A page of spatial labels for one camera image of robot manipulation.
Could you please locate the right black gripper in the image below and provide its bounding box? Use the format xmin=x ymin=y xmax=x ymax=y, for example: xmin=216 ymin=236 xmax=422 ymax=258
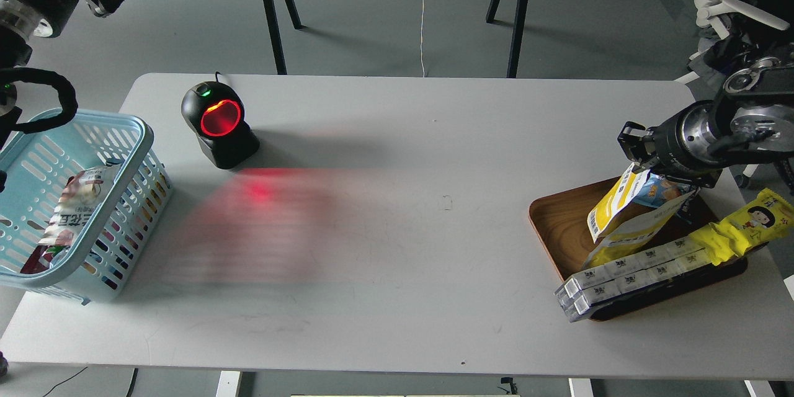
xmin=617 ymin=109 xmax=723 ymax=188

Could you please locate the yellow white snack pouch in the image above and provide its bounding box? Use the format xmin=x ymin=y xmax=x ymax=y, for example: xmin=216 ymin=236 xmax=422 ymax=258
xmin=586 ymin=165 xmax=651 ymax=244

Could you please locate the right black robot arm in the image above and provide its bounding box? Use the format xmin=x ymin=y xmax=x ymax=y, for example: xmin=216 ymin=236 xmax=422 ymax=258
xmin=617 ymin=56 xmax=793 ymax=188

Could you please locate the white boxed snack pack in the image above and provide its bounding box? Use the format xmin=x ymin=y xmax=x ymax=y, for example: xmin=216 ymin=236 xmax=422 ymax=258
xmin=555 ymin=236 xmax=711 ymax=323

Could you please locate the yellow cartoon snack bag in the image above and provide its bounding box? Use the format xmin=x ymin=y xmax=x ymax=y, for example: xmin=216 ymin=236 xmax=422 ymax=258
xmin=687 ymin=188 xmax=793 ymax=266

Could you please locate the red white snack bag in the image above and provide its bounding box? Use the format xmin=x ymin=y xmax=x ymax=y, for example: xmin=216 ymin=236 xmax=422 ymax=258
xmin=20 ymin=164 xmax=121 ymax=274

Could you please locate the light blue plastic basket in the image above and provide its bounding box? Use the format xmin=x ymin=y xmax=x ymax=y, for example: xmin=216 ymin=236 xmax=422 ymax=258
xmin=1 ymin=110 xmax=171 ymax=305

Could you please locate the blue chip bag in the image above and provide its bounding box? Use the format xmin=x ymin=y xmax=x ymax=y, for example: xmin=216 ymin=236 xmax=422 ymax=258
xmin=631 ymin=173 xmax=696 ymax=208

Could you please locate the yellow white flat pouch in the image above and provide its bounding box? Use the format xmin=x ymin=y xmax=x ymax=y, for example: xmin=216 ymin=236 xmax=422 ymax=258
xmin=581 ymin=189 xmax=698 ymax=270

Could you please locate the brown wooden tray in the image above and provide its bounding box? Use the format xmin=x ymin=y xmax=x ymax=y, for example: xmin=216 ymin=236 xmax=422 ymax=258
xmin=528 ymin=174 xmax=748 ymax=321

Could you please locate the white office chair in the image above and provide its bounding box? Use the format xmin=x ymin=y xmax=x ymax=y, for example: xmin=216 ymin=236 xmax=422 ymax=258
xmin=673 ymin=0 xmax=794 ymax=190

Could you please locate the black barcode scanner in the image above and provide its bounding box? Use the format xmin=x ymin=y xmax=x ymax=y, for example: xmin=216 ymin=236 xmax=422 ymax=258
xmin=181 ymin=71 xmax=261 ymax=170

